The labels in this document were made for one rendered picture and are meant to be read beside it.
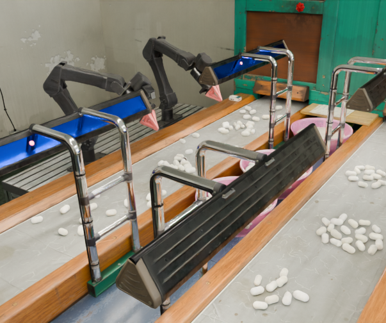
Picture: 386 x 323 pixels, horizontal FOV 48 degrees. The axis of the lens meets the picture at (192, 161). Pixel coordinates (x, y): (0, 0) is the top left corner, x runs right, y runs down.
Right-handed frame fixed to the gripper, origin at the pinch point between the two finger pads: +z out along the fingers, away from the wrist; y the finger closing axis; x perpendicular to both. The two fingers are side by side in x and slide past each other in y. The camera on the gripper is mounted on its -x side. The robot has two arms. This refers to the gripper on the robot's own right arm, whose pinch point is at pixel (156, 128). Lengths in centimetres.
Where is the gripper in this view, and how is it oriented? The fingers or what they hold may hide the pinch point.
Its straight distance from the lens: 174.1
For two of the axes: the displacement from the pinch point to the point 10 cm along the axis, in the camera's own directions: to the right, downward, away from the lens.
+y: 6.0, -3.6, 7.1
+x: -4.9, 5.4, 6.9
